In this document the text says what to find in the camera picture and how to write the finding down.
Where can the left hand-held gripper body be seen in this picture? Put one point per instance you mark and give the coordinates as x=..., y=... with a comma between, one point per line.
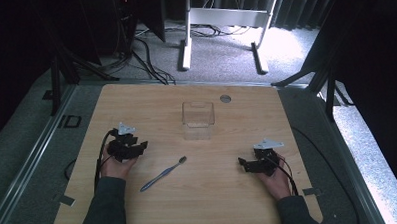
x=121, y=144

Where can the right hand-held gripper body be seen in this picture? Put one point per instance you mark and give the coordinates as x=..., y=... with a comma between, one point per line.
x=266, y=158

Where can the person's left hand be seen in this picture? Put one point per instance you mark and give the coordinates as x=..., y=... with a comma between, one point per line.
x=116, y=166

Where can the person's right hand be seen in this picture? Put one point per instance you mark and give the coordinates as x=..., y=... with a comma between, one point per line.
x=275, y=182

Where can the blue toothbrush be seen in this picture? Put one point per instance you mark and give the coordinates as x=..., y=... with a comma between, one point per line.
x=163, y=174

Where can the grey tape strip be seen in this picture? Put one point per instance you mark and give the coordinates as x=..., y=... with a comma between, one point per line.
x=312, y=191
x=63, y=198

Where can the clear plastic container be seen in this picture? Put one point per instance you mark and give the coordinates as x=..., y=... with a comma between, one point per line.
x=197, y=120

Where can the round grey table grommet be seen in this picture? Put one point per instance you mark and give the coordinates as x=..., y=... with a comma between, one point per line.
x=225, y=98

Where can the black metal stand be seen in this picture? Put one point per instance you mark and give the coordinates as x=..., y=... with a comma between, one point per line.
x=320, y=77
x=56, y=77

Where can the metal floor rail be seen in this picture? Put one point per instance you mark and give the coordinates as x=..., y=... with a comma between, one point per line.
x=31, y=158

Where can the white desk frame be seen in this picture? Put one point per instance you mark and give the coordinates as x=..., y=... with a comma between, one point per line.
x=216, y=18

